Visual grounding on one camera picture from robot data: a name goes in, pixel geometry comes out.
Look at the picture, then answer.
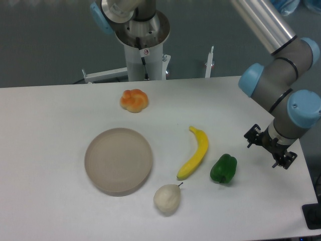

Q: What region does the white metal bracket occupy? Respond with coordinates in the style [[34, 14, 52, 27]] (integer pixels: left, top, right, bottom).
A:
[[205, 46, 215, 78], [82, 67, 127, 83]]

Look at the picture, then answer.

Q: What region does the black device at edge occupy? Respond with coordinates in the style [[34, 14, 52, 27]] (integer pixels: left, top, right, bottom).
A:
[[302, 203, 320, 230]]

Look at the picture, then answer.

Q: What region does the blue plastic bag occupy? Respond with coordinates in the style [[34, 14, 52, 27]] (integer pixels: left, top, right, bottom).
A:
[[270, 0, 320, 16]]

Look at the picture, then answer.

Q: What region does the beige round plate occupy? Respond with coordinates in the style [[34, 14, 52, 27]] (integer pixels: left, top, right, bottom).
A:
[[84, 128, 153, 196]]

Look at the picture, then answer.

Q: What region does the yellow banana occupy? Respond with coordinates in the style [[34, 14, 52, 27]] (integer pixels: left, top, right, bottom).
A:
[[177, 126, 209, 180]]

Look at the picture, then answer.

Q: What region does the green bell pepper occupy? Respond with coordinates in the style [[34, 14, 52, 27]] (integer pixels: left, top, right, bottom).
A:
[[210, 154, 237, 184]]

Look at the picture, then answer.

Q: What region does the white metal bracket left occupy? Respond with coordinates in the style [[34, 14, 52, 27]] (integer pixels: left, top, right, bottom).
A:
[[82, 67, 127, 83]]

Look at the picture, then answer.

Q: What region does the orange knotted bread roll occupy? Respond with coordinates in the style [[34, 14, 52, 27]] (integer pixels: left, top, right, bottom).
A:
[[119, 89, 149, 113]]

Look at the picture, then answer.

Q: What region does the white metal bracket right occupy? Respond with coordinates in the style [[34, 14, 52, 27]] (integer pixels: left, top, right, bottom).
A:
[[205, 46, 215, 78]]

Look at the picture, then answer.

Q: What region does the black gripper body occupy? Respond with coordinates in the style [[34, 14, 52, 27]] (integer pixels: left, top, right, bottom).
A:
[[258, 131, 288, 159]]

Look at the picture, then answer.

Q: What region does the white pear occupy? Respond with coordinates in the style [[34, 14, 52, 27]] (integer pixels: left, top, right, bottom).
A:
[[153, 182, 183, 216]]

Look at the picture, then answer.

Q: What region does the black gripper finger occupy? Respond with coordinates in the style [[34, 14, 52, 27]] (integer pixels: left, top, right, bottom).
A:
[[272, 150, 297, 169], [244, 124, 263, 148]]

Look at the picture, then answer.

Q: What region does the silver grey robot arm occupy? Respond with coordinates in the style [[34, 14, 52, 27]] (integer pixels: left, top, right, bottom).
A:
[[90, 1, 320, 169]]

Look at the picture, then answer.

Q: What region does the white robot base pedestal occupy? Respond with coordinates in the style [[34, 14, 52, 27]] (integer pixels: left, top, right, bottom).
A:
[[116, 11, 171, 81]]

